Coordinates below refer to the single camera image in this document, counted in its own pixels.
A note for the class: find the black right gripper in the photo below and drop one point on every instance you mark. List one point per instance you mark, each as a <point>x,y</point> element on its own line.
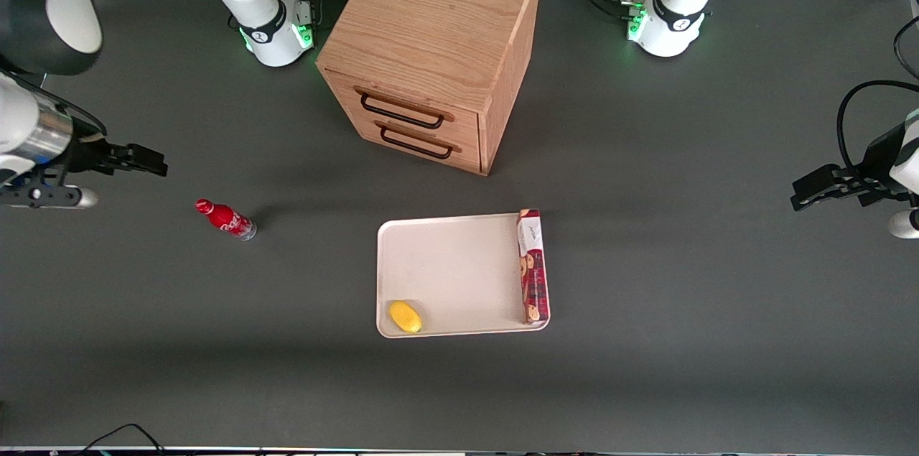
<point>87,152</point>

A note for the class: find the red cookie box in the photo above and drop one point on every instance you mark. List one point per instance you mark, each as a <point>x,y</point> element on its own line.
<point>533,276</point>

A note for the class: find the wooden drawer cabinet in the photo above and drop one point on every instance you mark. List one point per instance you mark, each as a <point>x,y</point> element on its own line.
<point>431,11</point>

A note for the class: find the yellow lemon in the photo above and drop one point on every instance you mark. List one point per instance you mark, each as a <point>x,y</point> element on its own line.
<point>406,317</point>

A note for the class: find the red coke bottle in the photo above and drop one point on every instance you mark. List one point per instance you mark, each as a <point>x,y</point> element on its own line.
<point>224,217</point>

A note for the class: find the cream plastic tray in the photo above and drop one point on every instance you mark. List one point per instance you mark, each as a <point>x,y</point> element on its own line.
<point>459,269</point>

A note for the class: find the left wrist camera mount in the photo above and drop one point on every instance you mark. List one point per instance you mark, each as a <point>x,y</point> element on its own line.
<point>904,224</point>

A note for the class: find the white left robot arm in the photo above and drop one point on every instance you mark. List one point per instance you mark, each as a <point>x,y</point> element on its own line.
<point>675,32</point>

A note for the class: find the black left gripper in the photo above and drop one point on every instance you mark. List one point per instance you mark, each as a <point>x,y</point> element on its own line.
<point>874,156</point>

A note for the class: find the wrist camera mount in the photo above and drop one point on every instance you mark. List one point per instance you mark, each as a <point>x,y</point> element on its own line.
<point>904,224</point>
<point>80,197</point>

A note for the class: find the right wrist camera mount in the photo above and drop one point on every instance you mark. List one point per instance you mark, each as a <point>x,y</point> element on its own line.
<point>80,197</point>

